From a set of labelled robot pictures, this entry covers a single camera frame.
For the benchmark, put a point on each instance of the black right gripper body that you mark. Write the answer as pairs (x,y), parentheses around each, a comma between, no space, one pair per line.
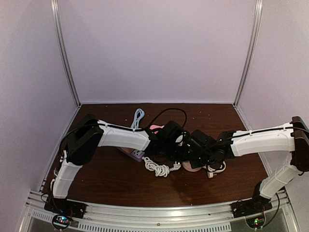
(204,161)

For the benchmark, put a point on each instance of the aluminium front rail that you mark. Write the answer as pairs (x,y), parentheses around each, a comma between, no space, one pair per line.
(216,217)

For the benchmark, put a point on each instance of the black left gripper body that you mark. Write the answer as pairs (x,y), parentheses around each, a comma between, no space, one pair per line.
(172,155)

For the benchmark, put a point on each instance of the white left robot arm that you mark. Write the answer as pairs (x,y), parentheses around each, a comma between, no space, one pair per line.
(79,145)

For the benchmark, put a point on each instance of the pink charger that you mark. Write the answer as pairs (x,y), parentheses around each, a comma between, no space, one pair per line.
(154,127)

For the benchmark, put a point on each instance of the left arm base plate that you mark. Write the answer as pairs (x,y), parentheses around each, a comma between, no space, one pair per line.
(65,207)

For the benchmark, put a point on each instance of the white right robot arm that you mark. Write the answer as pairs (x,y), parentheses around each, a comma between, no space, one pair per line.
(293,137)

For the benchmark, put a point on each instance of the purple power strip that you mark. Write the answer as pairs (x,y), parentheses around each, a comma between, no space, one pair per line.
(133,153)

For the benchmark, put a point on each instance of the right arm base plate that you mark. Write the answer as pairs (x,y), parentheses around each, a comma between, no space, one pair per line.
(255,205)

